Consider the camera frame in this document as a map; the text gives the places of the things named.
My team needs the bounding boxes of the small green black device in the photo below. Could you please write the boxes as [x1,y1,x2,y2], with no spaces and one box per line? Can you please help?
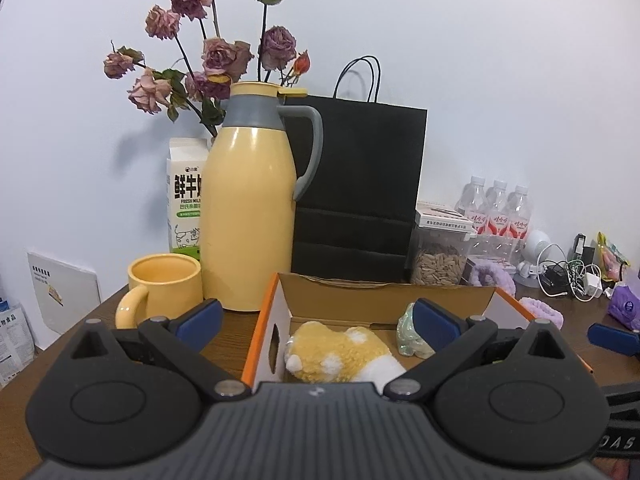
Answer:
[574,233,596,263]

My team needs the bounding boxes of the yellow mug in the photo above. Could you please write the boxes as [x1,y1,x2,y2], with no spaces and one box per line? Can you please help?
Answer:
[115,254,203,329]

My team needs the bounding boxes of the yellow thermos jug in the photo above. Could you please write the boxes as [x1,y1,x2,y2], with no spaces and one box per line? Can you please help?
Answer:
[200,82,324,312]

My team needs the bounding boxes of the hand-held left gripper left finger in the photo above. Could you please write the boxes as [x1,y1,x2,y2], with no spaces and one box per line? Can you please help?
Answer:
[70,298,251,403]

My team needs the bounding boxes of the yellow white plush hamster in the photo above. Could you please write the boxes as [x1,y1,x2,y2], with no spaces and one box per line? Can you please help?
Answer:
[284,321,407,393]

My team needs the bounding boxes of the stack of newspapers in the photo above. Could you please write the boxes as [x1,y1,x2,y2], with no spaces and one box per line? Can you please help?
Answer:
[0,300,37,388]

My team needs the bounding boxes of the colourful snack packet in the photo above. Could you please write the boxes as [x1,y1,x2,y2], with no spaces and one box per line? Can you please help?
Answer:
[597,232,632,282]

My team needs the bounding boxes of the small white robot toy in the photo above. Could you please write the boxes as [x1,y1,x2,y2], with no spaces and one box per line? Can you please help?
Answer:
[517,230,552,287]

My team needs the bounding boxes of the tangle of charger cables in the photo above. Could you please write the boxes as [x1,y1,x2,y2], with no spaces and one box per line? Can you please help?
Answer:
[539,244,607,302]

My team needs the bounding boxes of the dried pink roses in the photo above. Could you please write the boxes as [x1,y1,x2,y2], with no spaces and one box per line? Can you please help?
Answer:
[103,0,312,137]

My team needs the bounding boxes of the clear seed container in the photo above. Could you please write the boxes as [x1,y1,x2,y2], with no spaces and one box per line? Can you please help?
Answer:
[410,201,476,287]

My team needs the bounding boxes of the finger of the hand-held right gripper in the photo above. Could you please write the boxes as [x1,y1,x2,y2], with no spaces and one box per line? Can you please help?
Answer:
[587,322,640,358]

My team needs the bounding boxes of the fluffy purple headband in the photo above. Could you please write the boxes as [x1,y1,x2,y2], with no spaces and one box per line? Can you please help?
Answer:
[519,297,552,319]
[469,264,517,295]

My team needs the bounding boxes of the white panel with label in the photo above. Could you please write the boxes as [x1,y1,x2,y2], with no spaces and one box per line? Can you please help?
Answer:
[27,251,102,337]

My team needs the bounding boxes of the black paper bag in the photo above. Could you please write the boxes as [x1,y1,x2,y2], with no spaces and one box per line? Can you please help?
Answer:
[290,56,428,284]

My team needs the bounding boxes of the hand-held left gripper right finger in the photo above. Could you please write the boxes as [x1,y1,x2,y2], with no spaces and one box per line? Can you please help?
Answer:
[385,297,573,403]

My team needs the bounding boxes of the black printed strap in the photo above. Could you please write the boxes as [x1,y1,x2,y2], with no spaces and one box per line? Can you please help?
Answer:
[595,382,640,461]

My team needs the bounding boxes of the red orange cardboard box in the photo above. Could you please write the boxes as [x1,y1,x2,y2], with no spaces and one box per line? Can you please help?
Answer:
[242,272,593,396]

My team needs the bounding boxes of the white milk carton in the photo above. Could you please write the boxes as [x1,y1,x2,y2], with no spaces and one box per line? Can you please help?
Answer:
[166,137,213,262]

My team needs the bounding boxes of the purple tissue pack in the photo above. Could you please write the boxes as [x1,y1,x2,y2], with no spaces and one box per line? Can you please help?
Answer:
[606,280,640,332]

